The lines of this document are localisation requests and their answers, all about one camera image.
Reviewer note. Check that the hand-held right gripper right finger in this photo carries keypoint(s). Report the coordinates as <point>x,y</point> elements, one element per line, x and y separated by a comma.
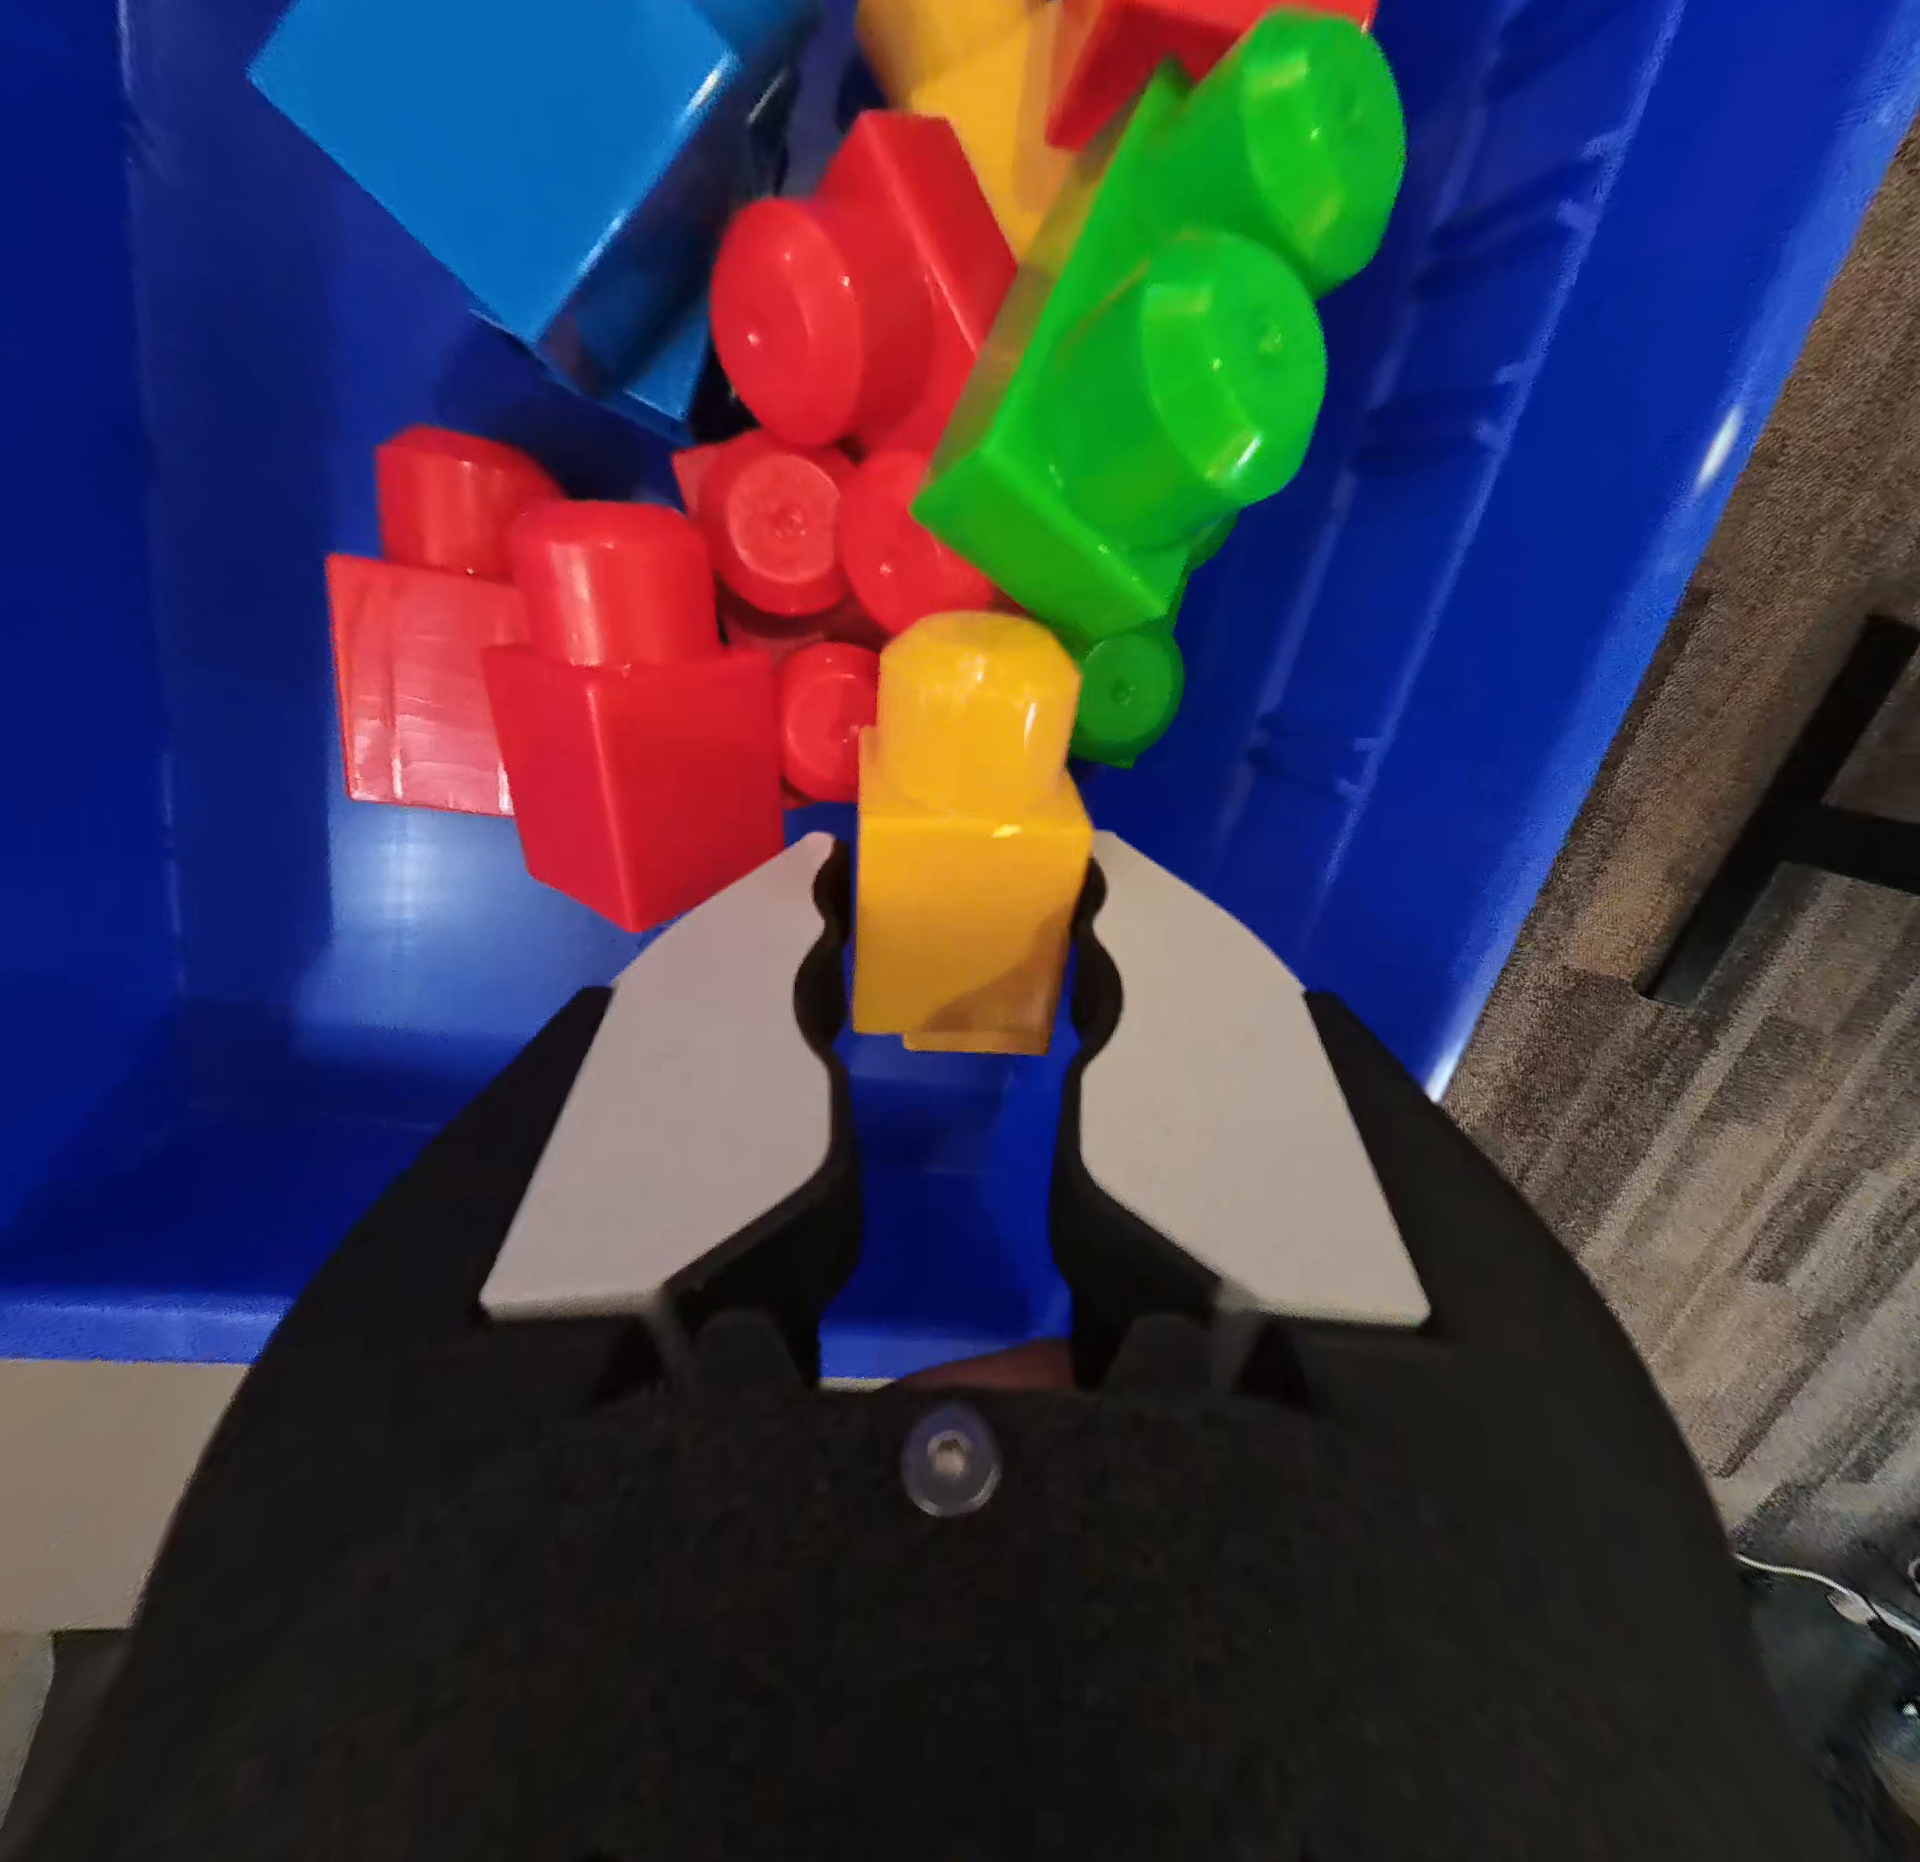
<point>1246,1128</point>

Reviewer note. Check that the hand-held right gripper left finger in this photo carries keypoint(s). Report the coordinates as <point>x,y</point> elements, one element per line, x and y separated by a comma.
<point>676,1128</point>

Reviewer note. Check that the green double toy block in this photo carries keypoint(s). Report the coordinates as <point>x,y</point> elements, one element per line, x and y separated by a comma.
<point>1133,692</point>
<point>1156,394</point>

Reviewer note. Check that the blue plastic bin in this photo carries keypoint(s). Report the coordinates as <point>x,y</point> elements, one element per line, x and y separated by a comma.
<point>183,692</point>

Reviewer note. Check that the black table leg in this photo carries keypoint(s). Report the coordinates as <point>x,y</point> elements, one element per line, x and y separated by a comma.
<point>1814,815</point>

